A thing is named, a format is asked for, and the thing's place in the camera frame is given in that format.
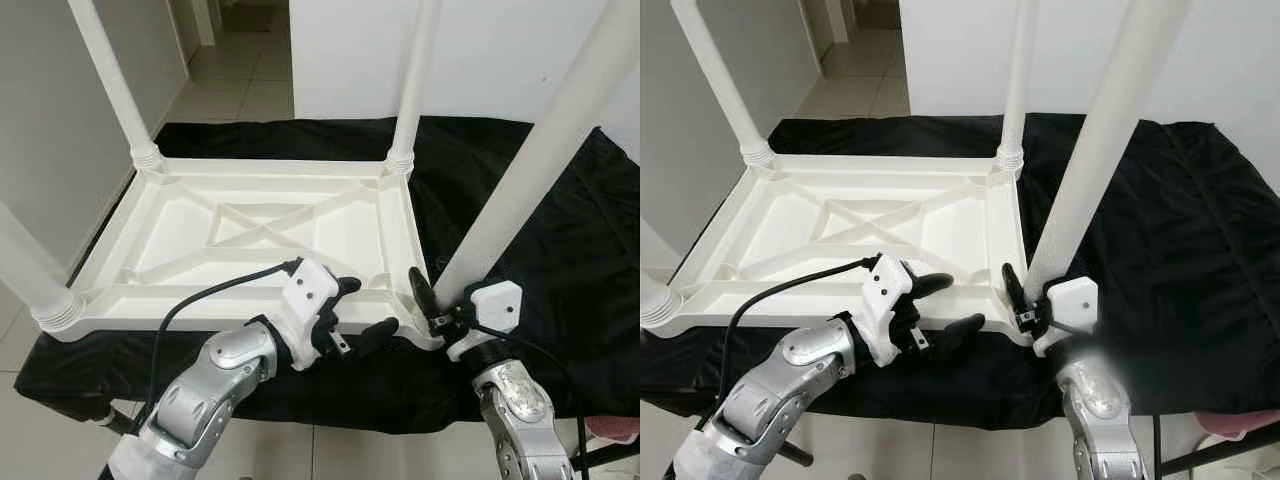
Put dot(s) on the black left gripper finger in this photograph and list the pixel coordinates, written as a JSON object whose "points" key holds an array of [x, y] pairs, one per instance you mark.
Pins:
{"points": [[372, 337], [348, 286], [935, 285], [958, 330]]}

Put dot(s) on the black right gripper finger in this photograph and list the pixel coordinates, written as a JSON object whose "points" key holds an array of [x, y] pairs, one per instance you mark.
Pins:
{"points": [[1014, 290], [423, 292]]}

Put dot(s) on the white plastic table top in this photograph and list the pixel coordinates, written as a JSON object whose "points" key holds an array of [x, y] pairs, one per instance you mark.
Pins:
{"points": [[200, 220], [820, 215]]}

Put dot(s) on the pink fabric slipper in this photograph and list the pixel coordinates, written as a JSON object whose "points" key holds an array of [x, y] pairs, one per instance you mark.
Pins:
{"points": [[1240, 425], [615, 430]]}

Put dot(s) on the brown door mat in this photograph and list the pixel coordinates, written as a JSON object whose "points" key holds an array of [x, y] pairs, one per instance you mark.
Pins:
{"points": [[255, 18], [878, 14]]}

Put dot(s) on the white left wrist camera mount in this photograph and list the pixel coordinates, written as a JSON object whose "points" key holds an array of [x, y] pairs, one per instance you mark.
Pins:
{"points": [[310, 290], [885, 290]]}

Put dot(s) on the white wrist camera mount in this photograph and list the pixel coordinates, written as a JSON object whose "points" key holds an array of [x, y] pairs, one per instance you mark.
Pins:
{"points": [[1072, 300], [495, 305], [885, 290], [310, 290]]}

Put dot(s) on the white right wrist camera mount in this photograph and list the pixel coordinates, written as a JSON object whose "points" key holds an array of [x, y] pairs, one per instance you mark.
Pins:
{"points": [[1072, 300], [495, 305]]}

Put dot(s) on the white door frame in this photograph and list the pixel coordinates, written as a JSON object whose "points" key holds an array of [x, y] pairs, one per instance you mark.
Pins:
{"points": [[825, 25], [195, 25]]}

